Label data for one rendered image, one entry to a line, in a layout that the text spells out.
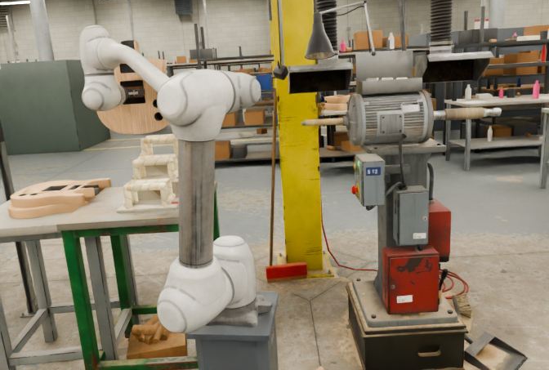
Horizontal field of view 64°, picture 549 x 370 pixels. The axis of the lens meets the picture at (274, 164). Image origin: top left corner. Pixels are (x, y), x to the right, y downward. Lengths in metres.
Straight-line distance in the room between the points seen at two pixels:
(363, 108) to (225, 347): 1.19
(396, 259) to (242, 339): 0.96
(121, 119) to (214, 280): 0.98
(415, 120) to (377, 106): 0.19
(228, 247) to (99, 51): 0.78
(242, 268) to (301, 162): 1.73
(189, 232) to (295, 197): 1.96
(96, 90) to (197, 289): 0.76
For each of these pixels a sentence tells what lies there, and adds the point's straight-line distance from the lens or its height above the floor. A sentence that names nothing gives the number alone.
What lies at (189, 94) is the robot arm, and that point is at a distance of 1.10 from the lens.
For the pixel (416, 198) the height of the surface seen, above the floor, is 0.89.
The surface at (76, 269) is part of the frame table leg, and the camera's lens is 2.17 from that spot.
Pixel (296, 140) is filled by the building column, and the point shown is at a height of 1.02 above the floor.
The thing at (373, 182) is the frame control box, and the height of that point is 1.03.
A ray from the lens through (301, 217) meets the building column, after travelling 3.21.
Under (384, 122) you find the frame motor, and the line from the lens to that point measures 2.09.
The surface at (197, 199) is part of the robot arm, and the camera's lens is 1.22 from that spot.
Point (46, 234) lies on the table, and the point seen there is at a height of 0.84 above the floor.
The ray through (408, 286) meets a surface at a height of 0.46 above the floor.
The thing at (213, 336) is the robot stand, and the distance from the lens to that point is 1.54.
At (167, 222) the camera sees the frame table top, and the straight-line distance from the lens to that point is 1.94.
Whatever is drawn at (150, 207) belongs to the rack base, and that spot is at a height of 0.94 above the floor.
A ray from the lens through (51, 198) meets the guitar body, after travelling 2.37.
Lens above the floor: 1.54
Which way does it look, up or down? 13 degrees down
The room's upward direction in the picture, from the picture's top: 3 degrees counter-clockwise
